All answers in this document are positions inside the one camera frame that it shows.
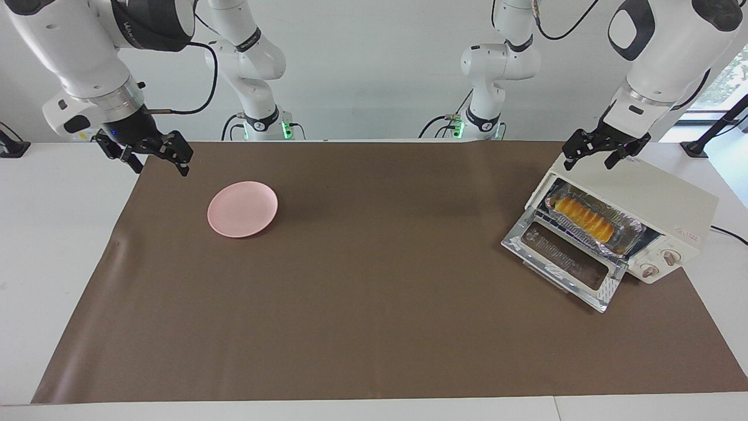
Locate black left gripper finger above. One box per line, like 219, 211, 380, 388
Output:
563, 130, 591, 171
605, 134, 652, 170

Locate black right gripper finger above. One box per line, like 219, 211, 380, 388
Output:
95, 133, 144, 174
161, 131, 193, 177

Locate sliced golden bread loaf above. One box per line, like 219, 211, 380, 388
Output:
554, 197, 616, 243

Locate aluminium foil tray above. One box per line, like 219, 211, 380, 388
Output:
545, 181, 646, 257

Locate cream toaster oven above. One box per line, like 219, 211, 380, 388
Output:
524, 153, 719, 285

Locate pink round plate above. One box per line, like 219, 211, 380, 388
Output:
207, 181, 279, 239

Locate black table clamp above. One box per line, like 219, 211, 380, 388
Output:
0, 122, 31, 158

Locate window with greenery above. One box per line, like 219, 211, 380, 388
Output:
690, 46, 748, 115

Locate brown table mat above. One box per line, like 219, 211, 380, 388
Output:
32, 140, 748, 404

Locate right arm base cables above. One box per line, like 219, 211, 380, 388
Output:
221, 113, 306, 141

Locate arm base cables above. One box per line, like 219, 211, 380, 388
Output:
418, 88, 473, 139
221, 113, 306, 141

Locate black camera stand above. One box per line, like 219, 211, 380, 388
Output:
681, 94, 748, 157

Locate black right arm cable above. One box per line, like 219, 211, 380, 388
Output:
146, 12, 220, 115

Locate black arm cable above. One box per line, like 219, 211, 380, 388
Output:
529, 0, 602, 42
146, 12, 220, 115

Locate glass oven door metal frame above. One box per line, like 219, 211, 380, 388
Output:
501, 208, 629, 313

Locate black oven power cable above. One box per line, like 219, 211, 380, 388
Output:
710, 225, 748, 246

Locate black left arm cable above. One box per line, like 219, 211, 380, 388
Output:
529, 0, 602, 42

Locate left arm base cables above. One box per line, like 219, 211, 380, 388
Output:
418, 88, 473, 139

